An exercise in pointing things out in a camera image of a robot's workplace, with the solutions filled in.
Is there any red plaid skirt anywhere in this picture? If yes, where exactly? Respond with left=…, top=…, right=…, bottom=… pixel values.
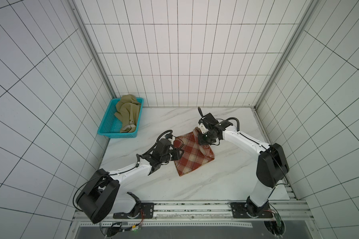
left=174, top=127, right=215, bottom=176

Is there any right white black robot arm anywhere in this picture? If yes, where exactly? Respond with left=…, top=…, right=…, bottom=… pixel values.
left=198, top=107, right=289, bottom=218

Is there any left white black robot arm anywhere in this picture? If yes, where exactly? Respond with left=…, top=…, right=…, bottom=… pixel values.
left=73, top=135, right=184, bottom=224

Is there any olive green skirt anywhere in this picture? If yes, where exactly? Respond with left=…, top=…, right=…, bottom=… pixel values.
left=114, top=95, right=141, bottom=133

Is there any teal plastic basket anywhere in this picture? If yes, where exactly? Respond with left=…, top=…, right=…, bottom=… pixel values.
left=97, top=98, right=144, bottom=138

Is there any left electronics wiring board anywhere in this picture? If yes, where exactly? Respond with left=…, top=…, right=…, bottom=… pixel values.
left=99, top=210, right=145, bottom=239

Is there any electronics wiring board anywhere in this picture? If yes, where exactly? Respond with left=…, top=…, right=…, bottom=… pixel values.
left=99, top=210, right=145, bottom=239
left=264, top=210, right=286, bottom=239

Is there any right electronics wiring board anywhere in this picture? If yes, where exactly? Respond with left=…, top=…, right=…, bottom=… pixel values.
left=264, top=210, right=286, bottom=239

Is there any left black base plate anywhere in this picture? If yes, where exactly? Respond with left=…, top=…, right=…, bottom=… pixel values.
left=113, top=203, right=155, bottom=220

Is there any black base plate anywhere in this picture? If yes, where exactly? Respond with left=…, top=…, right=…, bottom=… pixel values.
left=113, top=203, right=155, bottom=220
left=230, top=201, right=274, bottom=219

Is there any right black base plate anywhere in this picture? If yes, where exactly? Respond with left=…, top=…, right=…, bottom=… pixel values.
left=230, top=201, right=274, bottom=219

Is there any aluminium mounting rail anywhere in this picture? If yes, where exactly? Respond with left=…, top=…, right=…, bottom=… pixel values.
left=73, top=201, right=313, bottom=223

